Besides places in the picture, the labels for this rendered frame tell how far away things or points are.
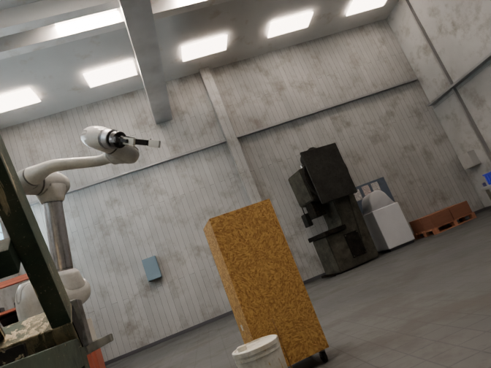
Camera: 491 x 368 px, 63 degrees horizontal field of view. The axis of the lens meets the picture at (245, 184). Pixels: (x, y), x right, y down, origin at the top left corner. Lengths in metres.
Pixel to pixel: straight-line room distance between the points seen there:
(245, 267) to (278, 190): 7.87
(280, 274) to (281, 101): 9.03
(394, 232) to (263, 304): 7.83
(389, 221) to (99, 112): 8.10
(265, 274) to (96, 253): 7.97
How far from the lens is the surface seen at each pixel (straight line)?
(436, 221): 10.77
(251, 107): 11.45
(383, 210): 10.52
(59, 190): 2.39
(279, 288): 3.00
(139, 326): 10.39
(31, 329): 1.52
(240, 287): 2.93
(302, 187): 9.68
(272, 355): 2.53
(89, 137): 1.93
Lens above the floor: 0.79
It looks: 12 degrees up
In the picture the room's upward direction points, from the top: 21 degrees counter-clockwise
